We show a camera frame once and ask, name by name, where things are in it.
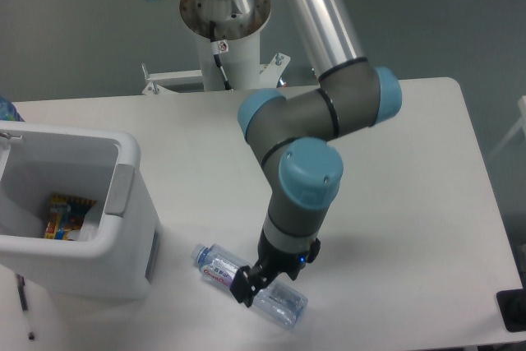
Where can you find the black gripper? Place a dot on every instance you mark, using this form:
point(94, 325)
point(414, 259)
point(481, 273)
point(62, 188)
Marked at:
point(250, 280)

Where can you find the clear crushed plastic water bottle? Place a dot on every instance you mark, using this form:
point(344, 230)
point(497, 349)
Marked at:
point(278, 301)

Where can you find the clear plastic bag with label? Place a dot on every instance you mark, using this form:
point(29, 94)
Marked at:
point(90, 226)

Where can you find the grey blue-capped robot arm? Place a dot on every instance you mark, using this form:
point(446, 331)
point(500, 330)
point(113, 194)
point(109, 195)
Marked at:
point(290, 137)

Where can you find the white plastic trash can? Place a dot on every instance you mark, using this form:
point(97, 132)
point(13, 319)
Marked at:
point(38, 161)

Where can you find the colourful snack wrapper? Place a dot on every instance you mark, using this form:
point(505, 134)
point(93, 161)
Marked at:
point(65, 213)

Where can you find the black clamp at table edge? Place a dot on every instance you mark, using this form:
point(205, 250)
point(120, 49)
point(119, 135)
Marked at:
point(512, 306)

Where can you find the black pen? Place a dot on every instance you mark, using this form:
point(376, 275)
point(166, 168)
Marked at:
point(20, 283)

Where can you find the white chair leg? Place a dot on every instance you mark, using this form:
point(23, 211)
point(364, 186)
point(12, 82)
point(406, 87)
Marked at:
point(518, 126)

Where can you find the blue patterned object at edge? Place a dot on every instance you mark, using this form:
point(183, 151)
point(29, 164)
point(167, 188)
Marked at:
point(8, 111)

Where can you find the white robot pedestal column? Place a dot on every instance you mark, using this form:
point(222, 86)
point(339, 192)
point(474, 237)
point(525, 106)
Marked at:
point(227, 35)

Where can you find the white pedestal base frame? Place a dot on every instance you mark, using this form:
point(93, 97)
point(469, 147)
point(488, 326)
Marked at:
point(271, 76)

